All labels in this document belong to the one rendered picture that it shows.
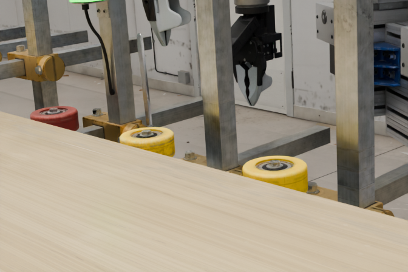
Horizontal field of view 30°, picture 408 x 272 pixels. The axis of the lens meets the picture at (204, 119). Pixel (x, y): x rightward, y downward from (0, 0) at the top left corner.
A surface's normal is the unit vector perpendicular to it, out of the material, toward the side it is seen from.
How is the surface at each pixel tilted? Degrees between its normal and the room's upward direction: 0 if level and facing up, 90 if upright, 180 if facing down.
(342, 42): 90
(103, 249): 0
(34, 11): 90
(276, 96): 90
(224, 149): 90
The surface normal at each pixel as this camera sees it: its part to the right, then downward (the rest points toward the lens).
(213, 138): -0.72, 0.22
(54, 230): -0.07, -0.97
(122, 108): 0.68, 0.14
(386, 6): 0.18, 0.23
